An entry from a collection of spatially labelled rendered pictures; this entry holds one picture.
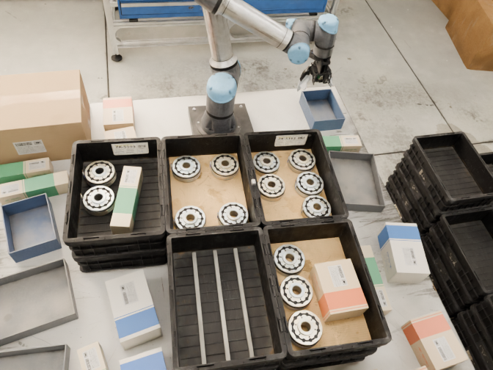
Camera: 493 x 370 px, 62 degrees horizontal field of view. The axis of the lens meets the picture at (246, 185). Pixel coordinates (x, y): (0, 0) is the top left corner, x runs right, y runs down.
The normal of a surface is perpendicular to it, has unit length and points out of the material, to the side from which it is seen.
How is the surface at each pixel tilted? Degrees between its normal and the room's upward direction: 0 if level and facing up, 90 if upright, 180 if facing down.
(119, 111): 0
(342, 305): 0
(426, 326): 0
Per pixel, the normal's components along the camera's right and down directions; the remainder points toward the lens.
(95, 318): 0.10, -0.58
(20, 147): 0.25, 0.80
